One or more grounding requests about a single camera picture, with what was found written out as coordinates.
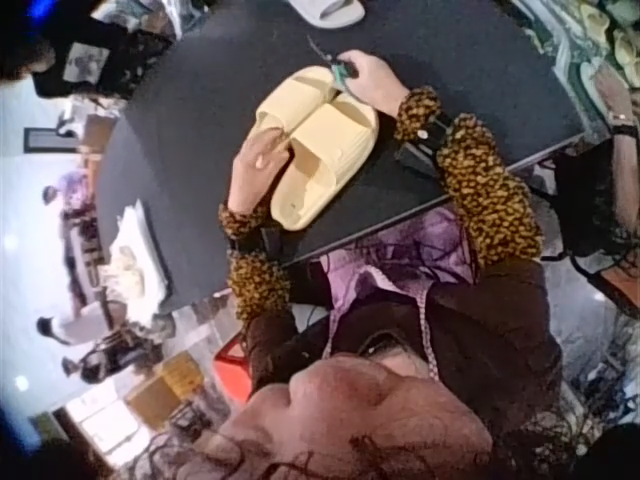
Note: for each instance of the heap of pale slippers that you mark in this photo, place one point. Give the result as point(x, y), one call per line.
point(595, 37)

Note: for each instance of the person's left hand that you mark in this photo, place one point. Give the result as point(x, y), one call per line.
point(255, 175)

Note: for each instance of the person's right hand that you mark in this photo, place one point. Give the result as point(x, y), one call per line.
point(375, 82)

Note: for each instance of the grey foam slipper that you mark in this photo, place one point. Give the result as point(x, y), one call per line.
point(332, 11)

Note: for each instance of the brown cardboard carton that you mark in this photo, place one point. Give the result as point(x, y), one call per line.
point(167, 387)

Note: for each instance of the stack of white bags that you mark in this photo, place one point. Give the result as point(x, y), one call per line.
point(137, 255)

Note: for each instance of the pale yellow foam slipper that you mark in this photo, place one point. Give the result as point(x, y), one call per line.
point(330, 150)
point(280, 112)

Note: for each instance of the red plastic stool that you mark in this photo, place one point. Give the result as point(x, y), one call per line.
point(233, 372)

